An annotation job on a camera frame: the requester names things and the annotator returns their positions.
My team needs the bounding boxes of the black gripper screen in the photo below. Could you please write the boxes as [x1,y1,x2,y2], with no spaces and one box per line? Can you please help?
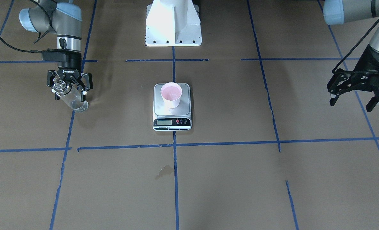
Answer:
[327,45,379,112]

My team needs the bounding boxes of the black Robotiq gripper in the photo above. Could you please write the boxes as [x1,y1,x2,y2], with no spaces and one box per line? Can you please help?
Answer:
[46,61,93,102]

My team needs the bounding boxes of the clear glass sauce bottle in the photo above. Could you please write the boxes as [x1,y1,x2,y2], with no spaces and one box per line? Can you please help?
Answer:
[52,79,89,113]

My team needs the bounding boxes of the white digital kitchen scale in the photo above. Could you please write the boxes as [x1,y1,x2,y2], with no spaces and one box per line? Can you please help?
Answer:
[152,83,192,131]

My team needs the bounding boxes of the blue tape grid lines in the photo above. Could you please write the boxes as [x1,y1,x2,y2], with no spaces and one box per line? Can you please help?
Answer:
[0,0,379,230]

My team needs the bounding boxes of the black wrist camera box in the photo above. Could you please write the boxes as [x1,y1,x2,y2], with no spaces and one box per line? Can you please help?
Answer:
[42,49,82,62]

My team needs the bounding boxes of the black cable screen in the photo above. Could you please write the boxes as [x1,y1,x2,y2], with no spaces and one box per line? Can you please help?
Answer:
[331,6,379,74]
[0,0,53,55]

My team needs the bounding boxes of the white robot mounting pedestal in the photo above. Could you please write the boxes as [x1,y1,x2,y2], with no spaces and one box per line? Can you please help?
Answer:
[145,0,202,47]

